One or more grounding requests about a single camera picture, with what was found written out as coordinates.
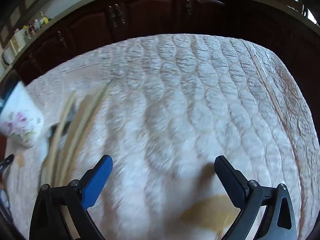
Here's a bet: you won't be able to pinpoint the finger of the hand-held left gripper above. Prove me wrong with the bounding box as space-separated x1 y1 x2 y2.
0 154 15 174
0 71 24 112

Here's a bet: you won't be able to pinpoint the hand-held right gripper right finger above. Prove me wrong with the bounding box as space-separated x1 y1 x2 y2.
214 155 298 240

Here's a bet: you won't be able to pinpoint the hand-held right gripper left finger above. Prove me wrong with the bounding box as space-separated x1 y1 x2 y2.
29 155 113 240

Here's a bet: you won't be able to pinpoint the white floral cup teal rim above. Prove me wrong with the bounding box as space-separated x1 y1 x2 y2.
0 82 43 148

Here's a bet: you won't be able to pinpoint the wooden chopstick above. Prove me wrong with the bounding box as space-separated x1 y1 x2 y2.
49 90 77 185
56 95 92 187

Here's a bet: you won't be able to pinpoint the white electric kettle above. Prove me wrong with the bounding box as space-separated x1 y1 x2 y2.
2 49 15 65

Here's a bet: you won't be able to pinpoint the row of condiment bottles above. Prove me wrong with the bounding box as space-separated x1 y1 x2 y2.
22 11 50 39

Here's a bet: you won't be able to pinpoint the quilted white table cover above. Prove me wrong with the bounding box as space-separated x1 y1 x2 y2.
5 33 320 240

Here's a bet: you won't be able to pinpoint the brown wooden base cabinets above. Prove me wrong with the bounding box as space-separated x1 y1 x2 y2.
12 0 320 85

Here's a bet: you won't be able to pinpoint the glass-door wooden wall cabinet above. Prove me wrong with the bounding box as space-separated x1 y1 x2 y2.
0 0 50 48

